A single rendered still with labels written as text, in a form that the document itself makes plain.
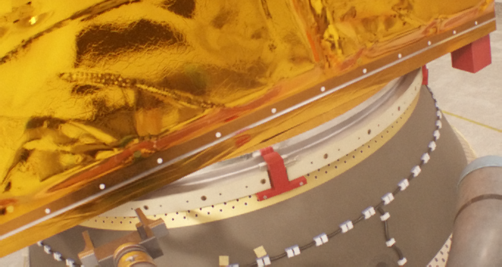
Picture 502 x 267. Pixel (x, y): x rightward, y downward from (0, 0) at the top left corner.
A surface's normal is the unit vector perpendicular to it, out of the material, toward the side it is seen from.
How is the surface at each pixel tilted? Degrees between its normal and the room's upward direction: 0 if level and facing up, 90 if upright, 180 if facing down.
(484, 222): 27
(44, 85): 87
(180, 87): 89
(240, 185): 90
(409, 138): 62
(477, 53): 90
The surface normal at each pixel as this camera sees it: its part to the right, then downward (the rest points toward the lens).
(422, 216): 0.47, -0.27
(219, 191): 0.13, 0.38
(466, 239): -0.83, -0.33
